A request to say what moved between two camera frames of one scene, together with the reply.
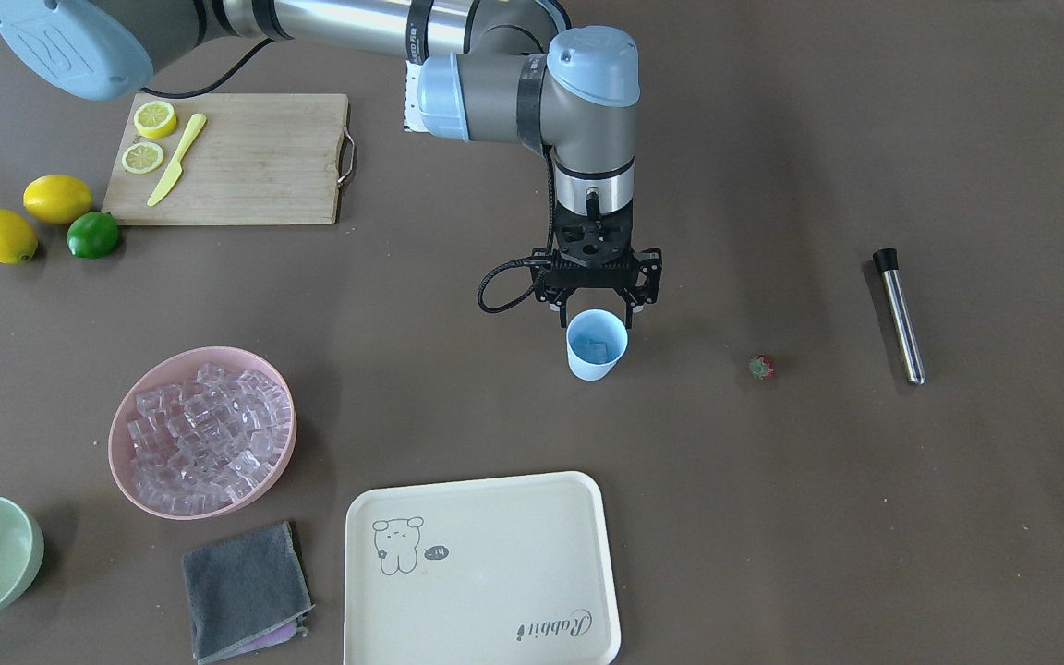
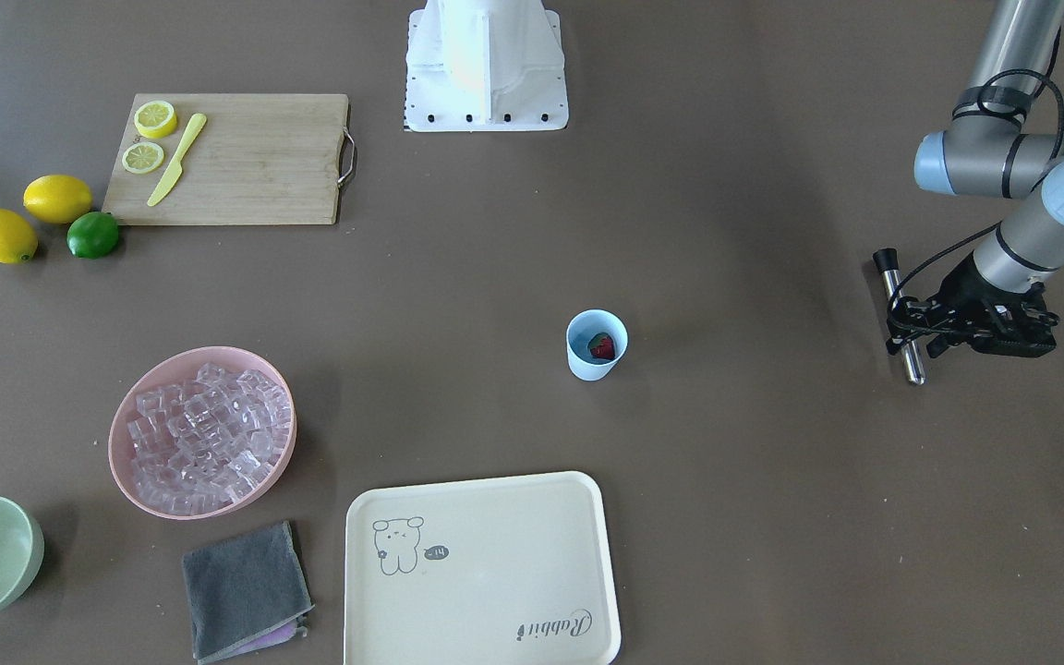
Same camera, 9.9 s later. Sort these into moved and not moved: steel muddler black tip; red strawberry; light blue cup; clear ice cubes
Moved: red strawberry
Not moved: steel muddler black tip; light blue cup; clear ice cubes
